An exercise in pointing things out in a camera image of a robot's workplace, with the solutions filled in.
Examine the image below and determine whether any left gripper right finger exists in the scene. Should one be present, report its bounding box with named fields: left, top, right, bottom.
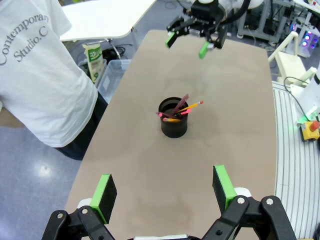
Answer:
left=199, top=164, right=298, bottom=240

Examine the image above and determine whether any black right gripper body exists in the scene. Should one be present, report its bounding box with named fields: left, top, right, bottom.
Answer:
left=183, top=0, right=225, bottom=38

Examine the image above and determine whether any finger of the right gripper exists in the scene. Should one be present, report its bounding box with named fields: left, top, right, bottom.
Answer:
left=164, top=15, right=192, bottom=50
left=198, top=24, right=229, bottom=60

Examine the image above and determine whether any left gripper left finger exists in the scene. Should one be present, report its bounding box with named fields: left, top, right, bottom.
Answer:
left=41, top=173, right=118, bottom=240

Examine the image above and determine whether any yellow pencil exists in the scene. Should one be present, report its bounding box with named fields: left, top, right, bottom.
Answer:
left=178, top=100, right=205, bottom=113
left=162, top=116, right=182, bottom=124

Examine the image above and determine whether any maroon pen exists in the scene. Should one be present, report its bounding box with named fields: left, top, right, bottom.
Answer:
left=171, top=93, right=190, bottom=118

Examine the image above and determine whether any dark red pen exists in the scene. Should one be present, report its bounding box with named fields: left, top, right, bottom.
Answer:
left=156, top=111, right=176, bottom=119

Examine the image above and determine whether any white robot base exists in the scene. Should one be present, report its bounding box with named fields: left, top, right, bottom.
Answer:
left=289, top=66, right=320, bottom=121

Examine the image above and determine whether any person's right forearm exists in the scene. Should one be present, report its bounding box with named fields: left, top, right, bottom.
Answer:
left=0, top=99, right=26, bottom=129

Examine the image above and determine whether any black mesh pen holder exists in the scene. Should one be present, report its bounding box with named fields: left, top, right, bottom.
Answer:
left=157, top=96, right=190, bottom=139

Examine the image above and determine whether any white table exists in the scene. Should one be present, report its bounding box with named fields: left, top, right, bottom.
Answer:
left=59, top=0, right=158, bottom=43

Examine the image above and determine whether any grey striped platform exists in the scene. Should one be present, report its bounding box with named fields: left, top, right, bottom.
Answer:
left=271, top=81, right=320, bottom=240

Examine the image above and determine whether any clear plastic storage bin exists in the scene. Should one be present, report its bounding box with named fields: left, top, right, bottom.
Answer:
left=96, top=59, right=132, bottom=104

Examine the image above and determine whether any computer with coloured lights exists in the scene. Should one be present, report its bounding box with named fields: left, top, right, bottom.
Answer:
left=290, top=22, right=320, bottom=58

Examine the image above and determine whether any yellow-green printed bag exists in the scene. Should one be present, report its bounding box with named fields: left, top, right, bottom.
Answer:
left=83, top=42, right=105, bottom=84

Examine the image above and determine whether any yellow emergency stop box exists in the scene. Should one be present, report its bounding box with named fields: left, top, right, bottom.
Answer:
left=300, top=120, right=320, bottom=143

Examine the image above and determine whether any person in white T-shirt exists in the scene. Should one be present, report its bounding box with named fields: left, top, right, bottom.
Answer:
left=0, top=0, right=109, bottom=161

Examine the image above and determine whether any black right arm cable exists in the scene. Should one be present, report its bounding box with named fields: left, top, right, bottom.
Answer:
left=224, top=0, right=251, bottom=25

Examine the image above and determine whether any aluminium profile frame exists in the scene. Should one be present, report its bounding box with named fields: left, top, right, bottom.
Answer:
left=236, top=0, right=315, bottom=39

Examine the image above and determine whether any cream angled bracket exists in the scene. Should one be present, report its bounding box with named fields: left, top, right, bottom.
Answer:
left=268, top=31, right=308, bottom=85

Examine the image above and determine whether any black cable on platform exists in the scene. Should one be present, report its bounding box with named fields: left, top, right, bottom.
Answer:
left=283, top=76, right=311, bottom=114

